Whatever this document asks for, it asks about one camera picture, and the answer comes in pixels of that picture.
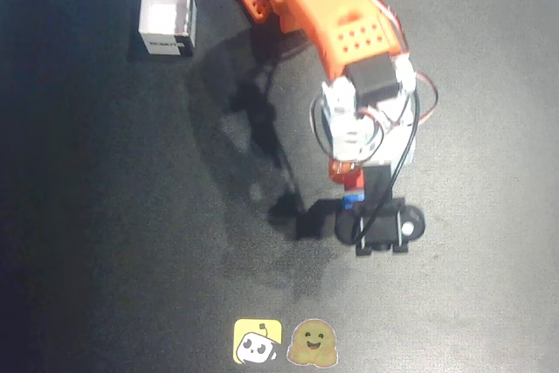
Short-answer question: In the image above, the white servo wire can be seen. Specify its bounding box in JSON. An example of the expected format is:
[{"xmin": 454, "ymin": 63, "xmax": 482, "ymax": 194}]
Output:
[
  {"xmin": 412, "ymin": 70, "xmax": 440, "ymax": 124},
  {"xmin": 308, "ymin": 93, "xmax": 335, "ymax": 155}
]

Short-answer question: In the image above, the yellow robot face sticker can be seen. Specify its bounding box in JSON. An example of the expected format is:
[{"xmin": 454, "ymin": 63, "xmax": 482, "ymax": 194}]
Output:
[{"xmin": 232, "ymin": 318, "xmax": 284, "ymax": 365}]

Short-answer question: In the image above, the white open cardboard box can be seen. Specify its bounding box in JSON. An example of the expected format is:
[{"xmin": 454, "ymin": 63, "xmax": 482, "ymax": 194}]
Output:
[{"xmin": 137, "ymin": 0, "xmax": 197, "ymax": 58}]

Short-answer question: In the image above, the blue cube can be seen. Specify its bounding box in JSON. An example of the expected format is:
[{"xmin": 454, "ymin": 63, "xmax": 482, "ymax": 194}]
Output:
[{"xmin": 342, "ymin": 191, "xmax": 367, "ymax": 211}]

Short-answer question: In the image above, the black table mat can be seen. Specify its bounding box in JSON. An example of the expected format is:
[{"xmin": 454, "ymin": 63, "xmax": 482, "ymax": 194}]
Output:
[{"xmin": 0, "ymin": 0, "xmax": 559, "ymax": 373}]

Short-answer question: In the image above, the hugging face emoji sticker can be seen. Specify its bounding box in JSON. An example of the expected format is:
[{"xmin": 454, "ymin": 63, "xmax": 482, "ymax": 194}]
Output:
[{"xmin": 286, "ymin": 318, "xmax": 341, "ymax": 368}]

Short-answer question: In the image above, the black gripper-mounted camera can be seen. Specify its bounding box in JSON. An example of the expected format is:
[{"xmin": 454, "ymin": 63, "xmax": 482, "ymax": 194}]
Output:
[{"xmin": 334, "ymin": 166, "xmax": 426, "ymax": 258}]

